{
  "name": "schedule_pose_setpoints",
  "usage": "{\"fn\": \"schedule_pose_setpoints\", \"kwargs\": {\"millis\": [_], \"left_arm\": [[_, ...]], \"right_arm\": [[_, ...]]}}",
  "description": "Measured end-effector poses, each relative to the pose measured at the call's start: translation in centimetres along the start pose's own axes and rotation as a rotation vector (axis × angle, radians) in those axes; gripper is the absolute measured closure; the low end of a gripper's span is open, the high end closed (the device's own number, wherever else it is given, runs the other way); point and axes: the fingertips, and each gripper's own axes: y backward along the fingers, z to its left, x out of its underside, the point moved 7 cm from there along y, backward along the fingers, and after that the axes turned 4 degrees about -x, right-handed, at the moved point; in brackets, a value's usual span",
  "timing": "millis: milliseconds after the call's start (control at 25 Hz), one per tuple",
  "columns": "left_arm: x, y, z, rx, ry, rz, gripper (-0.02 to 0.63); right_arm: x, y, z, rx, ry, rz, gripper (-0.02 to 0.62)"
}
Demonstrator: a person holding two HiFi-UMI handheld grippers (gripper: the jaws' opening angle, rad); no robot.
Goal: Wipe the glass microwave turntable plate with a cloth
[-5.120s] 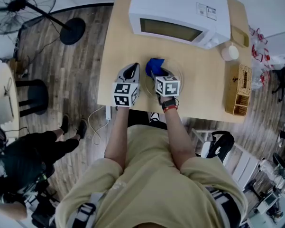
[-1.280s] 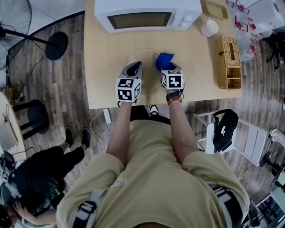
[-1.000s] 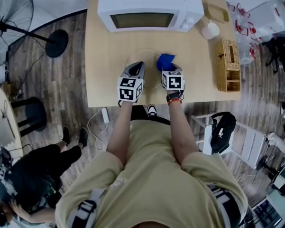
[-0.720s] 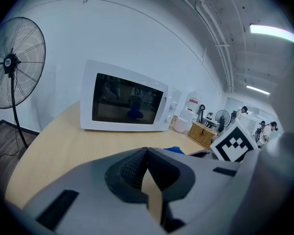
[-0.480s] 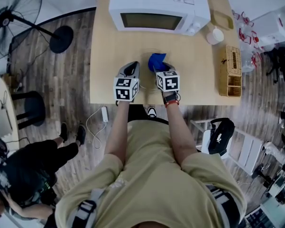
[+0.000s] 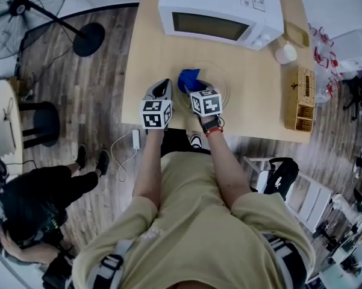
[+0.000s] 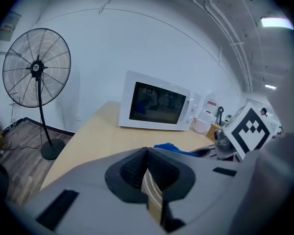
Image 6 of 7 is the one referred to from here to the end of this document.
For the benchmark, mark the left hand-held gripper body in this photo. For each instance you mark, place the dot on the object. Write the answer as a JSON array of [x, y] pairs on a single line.
[[152, 113]]

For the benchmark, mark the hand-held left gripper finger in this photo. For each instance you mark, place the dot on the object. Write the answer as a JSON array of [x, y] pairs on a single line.
[[169, 93], [150, 89]]

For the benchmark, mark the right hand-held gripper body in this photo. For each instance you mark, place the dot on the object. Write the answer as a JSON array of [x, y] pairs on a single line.
[[207, 104]]

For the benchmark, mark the blue cloth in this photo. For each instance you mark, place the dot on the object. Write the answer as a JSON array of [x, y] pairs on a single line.
[[189, 78]]

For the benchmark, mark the clear glass plate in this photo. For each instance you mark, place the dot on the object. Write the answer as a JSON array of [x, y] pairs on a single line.
[[224, 83]]

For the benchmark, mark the person's right forearm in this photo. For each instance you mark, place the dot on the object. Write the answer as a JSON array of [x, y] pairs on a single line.
[[229, 173]]

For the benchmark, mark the person's left forearm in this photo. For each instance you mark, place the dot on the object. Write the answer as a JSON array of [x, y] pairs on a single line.
[[149, 167]]

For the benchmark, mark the black wristwatch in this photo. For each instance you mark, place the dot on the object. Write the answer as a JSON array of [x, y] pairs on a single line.
[[211, 124]]

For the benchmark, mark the red wristband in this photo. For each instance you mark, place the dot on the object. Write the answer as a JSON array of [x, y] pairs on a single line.
[[214, 131]]

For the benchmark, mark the white power strip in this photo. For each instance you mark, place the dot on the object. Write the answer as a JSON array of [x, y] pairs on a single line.
[[135, 138]]

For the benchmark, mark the person's black trousers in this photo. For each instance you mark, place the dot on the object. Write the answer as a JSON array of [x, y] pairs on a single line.
[[173, 141]]

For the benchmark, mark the person's white shoe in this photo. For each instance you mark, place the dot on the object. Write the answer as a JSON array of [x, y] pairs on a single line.
[[196, 140]]

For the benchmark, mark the white cup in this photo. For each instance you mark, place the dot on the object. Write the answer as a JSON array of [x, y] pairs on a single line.
[[286, 53]]

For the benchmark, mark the wicker tissue box organizer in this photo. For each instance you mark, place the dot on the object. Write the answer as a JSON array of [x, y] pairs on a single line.
[[301, 101]]

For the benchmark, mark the tan tray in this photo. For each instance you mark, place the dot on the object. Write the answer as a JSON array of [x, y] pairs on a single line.
[[296, 35]]

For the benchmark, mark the black waist bag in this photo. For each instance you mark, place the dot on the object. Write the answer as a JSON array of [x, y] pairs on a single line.
[[281, 176]]

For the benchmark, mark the black round stool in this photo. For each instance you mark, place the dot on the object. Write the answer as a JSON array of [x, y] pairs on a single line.
[[45, 125]]

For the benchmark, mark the person's beige shirt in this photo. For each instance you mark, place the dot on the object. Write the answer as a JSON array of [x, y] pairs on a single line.
[[198, 230]]

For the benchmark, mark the white chair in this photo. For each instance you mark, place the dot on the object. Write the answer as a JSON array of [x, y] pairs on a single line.
[[313, 203]]

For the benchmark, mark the round white table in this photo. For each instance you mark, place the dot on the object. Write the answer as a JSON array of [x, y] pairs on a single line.
[[3, 101]]

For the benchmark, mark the white cardboard box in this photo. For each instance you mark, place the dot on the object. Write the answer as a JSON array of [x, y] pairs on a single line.
[[352, 53]]

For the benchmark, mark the black mesh office chair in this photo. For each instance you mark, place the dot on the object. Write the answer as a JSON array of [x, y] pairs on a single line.
[[360, 98]]

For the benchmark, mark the grey laptop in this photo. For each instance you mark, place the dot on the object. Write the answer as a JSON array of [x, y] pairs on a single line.
[[1, 138]]

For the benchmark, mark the black standing fan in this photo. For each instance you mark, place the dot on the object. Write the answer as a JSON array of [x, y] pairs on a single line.
[[18, 11]]

